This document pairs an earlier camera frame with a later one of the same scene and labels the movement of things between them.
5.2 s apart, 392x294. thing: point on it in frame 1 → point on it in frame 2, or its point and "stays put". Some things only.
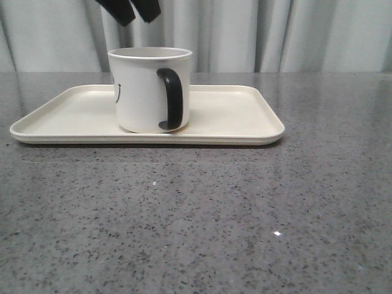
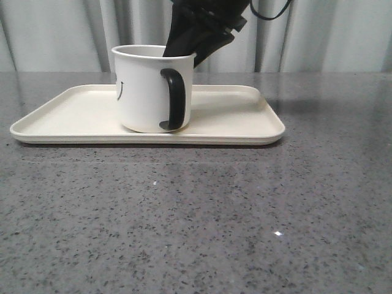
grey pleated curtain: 222,35 stays put
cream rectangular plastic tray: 87,115 stays put
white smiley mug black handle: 152,88 stays put
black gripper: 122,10 → 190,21
